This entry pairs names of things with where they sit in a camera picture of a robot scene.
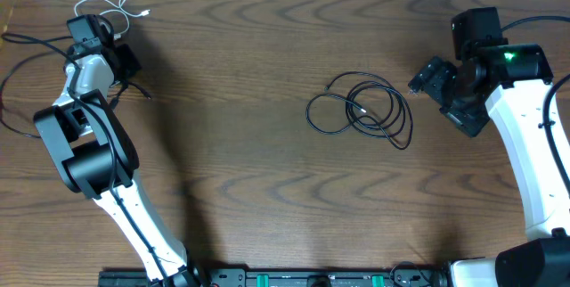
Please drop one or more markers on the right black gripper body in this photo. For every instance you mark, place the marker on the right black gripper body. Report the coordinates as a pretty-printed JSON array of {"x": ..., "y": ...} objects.
[{"x": 441, "y": 81}]

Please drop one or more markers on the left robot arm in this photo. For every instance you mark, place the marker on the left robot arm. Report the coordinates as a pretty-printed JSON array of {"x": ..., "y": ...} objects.
[{"x": 93, "y": 153}]

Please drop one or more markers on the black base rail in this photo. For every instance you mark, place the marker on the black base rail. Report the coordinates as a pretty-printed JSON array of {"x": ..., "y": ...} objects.
[{"x": 311, "y": 278}]

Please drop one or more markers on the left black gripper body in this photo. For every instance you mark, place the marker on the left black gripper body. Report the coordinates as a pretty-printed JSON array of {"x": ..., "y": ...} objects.
[{"x": 125, "y": 65}]

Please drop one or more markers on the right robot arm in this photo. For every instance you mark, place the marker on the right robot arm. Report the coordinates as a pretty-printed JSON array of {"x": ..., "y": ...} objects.
[{"x": 512, "y": 86}]

